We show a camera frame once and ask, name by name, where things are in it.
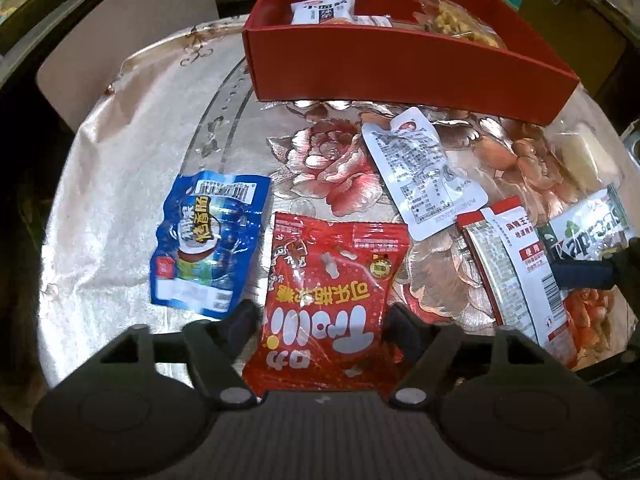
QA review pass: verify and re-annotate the silver foil bag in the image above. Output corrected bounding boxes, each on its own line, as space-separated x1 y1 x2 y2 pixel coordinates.
622 120 640 171

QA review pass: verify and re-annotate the blue snack packet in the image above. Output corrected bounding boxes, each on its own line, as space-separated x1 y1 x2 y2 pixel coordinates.
150 170 272 320

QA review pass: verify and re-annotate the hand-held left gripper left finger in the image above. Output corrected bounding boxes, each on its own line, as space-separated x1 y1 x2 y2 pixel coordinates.
97 300 261 407

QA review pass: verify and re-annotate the bun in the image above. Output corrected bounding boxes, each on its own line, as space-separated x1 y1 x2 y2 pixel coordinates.
544 115 626 194

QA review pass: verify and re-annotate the floral shiny tablecloth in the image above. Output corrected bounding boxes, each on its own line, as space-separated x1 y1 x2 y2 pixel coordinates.
37 25 636 396

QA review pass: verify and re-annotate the white printed snack pouch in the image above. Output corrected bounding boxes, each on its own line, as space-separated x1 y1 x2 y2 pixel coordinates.
361 106 489 241

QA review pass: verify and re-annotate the wooden cabinet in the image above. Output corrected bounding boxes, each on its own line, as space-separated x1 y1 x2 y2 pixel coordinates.
520 0 640 101

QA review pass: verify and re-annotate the clear bag of yellow snacks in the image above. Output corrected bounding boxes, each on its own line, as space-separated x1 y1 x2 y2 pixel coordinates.
415 0 506 51

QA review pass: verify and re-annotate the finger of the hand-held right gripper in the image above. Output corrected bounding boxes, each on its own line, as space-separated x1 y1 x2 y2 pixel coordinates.
551 247 640 292

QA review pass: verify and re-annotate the green white wafer packet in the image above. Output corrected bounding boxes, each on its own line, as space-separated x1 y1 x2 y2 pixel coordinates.
537 185 636 266

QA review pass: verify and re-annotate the white black-label snack packet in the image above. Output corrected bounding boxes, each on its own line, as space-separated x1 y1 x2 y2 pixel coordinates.
290 0 359 26

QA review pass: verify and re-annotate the red gummy candy packet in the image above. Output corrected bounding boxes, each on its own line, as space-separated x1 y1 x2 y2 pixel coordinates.
242 211 411 394

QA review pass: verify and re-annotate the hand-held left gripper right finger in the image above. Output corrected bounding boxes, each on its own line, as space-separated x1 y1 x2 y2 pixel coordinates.
388 302 549 408

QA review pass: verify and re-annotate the red cardboard box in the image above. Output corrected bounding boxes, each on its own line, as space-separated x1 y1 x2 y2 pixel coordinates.
241 0 581 126

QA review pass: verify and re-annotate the red white striped snack packet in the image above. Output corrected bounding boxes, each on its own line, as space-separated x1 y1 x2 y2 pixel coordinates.
456 197 579 369

